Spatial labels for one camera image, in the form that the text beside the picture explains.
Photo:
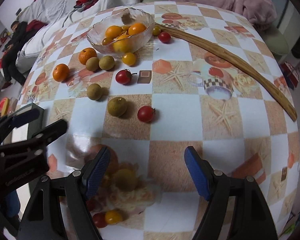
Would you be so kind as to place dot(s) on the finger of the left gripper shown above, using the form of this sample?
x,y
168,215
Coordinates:
x,y
39,140
25,117

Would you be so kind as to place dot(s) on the orange mandarin near bowl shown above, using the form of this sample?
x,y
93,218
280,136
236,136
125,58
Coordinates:
x,y
86,54

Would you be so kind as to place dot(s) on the orange in bowl right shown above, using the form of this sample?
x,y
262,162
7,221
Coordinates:
x,y
136,28

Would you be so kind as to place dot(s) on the red tomato by stick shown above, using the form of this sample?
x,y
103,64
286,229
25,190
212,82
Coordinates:
x,y
164,37

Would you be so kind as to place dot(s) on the orange in bowl left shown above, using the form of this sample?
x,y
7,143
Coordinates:
x,y
113,32

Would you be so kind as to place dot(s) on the red tomato with stem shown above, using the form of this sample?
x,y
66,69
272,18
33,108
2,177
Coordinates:
x,y
124,76

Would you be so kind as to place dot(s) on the white tray box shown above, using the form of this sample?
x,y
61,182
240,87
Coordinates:
x,y
28,130

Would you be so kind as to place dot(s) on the olive tomato behind bowl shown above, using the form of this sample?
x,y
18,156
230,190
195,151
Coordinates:
x,y
156,31

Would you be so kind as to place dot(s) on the person in black clothes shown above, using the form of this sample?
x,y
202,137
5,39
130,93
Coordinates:
x,y
13,47

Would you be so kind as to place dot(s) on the yellow-brown fruit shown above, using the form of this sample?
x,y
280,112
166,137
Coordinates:
x,y
125,180

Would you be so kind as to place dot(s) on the yellow fruit in bowl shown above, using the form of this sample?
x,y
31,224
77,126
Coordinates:
x,y
123,46

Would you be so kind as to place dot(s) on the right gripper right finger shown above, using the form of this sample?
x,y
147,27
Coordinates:
x,y
251,218

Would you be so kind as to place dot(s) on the large brown longan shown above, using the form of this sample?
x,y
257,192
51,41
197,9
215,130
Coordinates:
x,y
117,106

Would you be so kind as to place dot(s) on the red tomato at bottom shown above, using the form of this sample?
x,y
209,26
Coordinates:
x,y
99,220

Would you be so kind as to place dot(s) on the orange in bowl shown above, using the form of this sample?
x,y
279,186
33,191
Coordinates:
x,y
136,28
113,32

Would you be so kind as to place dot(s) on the longan beside mandarin right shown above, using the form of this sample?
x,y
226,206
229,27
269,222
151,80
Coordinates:
x,y
107,63

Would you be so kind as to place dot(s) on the yellow tomato below bowl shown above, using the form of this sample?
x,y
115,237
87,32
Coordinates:
x,y
129,59

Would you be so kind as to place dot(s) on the longan beside mandarin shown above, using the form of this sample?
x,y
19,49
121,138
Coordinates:
x,y
92,64
107,63

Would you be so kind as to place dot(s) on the white sofa cover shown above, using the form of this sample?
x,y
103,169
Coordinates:
x,y
56,14

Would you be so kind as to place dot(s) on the long wooden stick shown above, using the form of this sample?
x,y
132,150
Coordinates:
x,y
237,62

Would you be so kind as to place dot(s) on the longan beside mandarin left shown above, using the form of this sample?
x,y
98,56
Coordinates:
x,y
92,64

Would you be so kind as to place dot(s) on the red cherry tomato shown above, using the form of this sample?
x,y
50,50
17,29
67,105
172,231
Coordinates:
x,y
146,114

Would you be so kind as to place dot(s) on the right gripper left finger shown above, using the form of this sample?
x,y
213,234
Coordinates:
x,y
43,219

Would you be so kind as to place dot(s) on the orange mandarin far left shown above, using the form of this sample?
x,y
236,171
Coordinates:
x,y
60,72

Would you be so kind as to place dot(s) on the clear glass fruit bowl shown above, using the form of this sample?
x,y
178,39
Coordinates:
x,y
124,32

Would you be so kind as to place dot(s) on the yellow tomato at bottom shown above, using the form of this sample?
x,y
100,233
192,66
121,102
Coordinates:
x,y
113,217

